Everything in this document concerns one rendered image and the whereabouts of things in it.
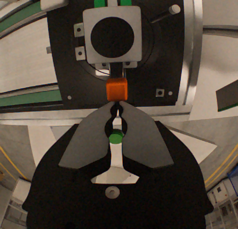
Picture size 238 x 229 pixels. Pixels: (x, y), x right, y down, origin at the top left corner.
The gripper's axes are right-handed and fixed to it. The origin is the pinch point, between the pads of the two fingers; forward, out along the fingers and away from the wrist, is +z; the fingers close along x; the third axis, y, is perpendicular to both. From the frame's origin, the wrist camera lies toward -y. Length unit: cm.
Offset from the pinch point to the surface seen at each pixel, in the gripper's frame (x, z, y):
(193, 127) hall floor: 101, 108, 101
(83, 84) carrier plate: -6.5, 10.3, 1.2
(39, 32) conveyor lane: -17.5, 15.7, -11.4
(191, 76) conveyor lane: 14.9, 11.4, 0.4
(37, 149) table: -43, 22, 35
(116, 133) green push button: -1.2, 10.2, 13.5
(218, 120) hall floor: 149, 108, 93
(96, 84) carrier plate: -4.2, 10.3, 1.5
